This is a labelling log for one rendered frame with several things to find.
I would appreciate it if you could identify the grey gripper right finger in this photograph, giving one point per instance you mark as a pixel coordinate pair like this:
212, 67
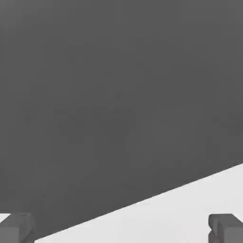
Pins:
226, 229

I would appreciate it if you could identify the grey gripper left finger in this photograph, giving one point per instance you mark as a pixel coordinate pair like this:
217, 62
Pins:
13, 228

